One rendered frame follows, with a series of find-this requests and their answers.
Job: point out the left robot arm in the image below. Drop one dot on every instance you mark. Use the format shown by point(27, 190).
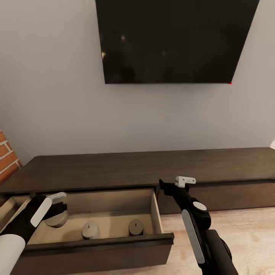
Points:
point(18, 232)

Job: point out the cabinet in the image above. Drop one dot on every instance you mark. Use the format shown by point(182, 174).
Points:
point(112, 189)

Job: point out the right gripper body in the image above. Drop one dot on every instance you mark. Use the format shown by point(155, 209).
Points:
point(171, 189)

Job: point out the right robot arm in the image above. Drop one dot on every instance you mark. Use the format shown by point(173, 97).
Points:
point(212, 253)

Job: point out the pillar candle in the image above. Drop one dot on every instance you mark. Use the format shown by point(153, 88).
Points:
point(135, 227)
point(57, 221)
point(90, 230)

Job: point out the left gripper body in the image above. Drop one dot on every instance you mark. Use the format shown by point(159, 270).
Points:
point(57, 209)

